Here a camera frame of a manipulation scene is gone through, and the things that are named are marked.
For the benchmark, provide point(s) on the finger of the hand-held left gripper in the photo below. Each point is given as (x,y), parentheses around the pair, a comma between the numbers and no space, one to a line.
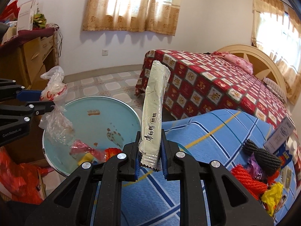
(30,96)
(44,105)

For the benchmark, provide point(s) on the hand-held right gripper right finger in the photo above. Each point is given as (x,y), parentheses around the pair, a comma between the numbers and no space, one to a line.
(164,167)

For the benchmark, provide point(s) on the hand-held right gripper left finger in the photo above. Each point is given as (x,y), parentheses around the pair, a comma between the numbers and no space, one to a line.
(136,171)

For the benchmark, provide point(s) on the clear red-printed plastic bag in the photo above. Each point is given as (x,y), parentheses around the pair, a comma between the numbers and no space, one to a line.
(53,87)

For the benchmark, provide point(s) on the long white sachet packet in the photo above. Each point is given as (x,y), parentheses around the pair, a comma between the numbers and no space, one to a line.
(152,113)

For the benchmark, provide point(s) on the light blue trash bin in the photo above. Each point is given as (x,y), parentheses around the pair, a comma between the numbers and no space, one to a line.
(101,122)

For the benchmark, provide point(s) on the purple wrapper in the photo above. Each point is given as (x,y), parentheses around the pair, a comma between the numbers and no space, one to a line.
(256,169)

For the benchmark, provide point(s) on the wooden cabinet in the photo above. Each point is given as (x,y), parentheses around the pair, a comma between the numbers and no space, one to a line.
(30,58)

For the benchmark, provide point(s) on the red plastic bag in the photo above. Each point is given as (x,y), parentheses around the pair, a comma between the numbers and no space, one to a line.
(18,176)

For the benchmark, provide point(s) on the yellow packet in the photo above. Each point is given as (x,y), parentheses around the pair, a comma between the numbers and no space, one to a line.
(85,158)

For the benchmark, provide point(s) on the red orange wrapper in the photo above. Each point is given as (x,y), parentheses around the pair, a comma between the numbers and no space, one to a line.
(87,149)

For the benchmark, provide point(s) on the blue checked tablecloth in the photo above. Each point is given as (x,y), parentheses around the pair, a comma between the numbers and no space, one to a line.
(211,131)

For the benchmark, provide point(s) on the maroon cloth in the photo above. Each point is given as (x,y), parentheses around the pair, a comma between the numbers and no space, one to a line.
(28,34)

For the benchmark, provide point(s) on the green yellow plush item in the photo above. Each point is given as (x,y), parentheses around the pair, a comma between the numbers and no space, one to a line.
(39,21)

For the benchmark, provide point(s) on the white paper card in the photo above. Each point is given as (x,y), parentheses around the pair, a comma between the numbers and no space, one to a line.
(27,16)

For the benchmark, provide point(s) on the red gift bag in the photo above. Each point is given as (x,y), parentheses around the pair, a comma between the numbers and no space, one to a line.
(10,11)

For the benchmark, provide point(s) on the bed with red patchwork cover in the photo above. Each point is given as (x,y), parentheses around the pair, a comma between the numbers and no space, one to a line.
(199,82)

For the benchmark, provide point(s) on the yellow wrapper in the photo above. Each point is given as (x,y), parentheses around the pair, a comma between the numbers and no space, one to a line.
(271,197)

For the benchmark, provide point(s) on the white blue tall box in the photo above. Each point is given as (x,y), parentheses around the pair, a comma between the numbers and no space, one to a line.
(279,134)

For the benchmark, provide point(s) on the clear blister packet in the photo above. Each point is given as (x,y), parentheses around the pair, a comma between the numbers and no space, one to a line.
(285,179)

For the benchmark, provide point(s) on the blue milk carton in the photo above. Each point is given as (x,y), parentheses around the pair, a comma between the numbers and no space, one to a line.
(290,153)

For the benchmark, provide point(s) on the pink pillow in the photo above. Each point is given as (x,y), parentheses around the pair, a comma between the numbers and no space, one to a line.
(237,62)

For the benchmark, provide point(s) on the beige patterned curtain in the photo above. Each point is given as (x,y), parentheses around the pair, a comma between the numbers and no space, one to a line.
(268,28)
(131,7)

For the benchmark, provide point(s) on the striped pillow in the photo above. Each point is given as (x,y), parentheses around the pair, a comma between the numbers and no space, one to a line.
(275,88)

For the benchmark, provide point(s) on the cream wooden headboard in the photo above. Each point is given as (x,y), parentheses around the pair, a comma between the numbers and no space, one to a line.
(261,61)

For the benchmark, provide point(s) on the white wall socket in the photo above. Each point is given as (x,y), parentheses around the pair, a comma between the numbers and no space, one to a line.
(105,52)

